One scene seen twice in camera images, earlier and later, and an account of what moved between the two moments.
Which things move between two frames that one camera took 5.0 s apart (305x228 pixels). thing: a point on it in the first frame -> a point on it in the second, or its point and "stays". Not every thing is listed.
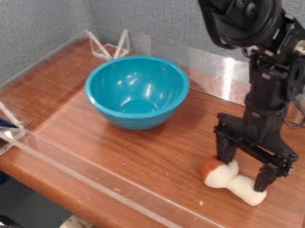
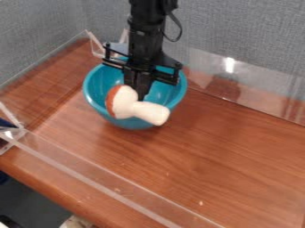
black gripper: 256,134 -> 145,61
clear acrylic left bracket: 10,135 stays
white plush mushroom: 221,175 -> 124,106
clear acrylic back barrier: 217,74 stays
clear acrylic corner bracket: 106,51 stays
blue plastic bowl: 138,90 stays
